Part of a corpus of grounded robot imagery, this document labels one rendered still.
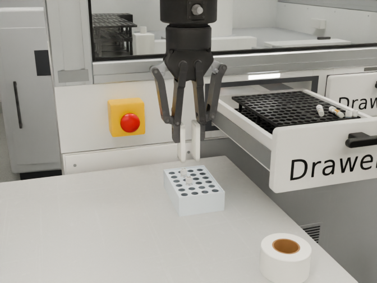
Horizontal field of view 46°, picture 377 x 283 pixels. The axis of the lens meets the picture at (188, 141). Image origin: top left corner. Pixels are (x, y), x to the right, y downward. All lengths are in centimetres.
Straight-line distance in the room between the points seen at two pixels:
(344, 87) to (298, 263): 63
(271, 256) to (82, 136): 52
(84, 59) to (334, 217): 80
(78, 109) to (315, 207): 69
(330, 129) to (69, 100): 52
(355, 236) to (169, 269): 84
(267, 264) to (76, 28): 58
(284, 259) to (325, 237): 73
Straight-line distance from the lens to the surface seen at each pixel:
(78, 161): 100
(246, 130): 87
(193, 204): 79
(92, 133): 98
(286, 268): 63
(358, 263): 148
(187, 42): 72
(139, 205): 83
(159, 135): 101
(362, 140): 76
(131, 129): 91
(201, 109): 77
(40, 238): 77
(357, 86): 119
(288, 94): 106
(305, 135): 74
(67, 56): 94
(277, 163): 73
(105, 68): 95
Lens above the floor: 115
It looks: 20 degrees down
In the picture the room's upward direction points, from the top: straight up
